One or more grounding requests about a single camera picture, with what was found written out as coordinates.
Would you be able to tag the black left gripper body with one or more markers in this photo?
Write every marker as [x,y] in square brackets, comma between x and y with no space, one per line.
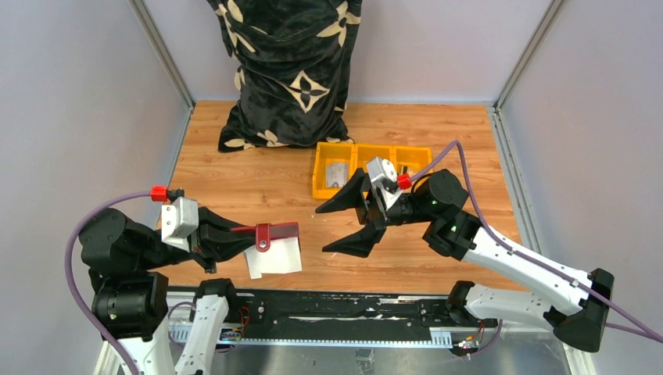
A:
[199,248]

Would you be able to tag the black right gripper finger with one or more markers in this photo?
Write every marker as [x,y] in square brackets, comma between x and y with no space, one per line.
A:
[359,244]
[350,196]

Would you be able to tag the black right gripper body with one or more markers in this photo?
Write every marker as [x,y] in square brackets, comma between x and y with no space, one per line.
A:
[396,215]

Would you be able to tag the red leather card holder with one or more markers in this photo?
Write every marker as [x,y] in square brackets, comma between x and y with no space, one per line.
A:
[275,249]

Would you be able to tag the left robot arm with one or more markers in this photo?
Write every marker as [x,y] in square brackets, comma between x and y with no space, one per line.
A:
[130,308]

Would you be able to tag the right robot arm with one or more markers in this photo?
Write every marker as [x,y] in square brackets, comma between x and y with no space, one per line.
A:
[569,303]

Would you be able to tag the beige credit card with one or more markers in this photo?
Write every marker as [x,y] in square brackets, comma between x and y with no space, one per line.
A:
[409,169]

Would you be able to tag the black floral blanket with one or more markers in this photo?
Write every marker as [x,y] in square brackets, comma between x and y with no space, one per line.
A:
[293,73]

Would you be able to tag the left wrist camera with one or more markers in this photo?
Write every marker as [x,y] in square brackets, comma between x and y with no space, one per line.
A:
[179,220]

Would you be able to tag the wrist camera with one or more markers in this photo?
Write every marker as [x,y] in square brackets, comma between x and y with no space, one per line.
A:
[383,178]
[179,220]

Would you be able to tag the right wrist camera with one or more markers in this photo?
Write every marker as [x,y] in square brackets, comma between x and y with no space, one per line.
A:
[383,178]

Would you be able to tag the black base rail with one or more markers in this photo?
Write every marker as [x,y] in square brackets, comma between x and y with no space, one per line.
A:
[342,318]

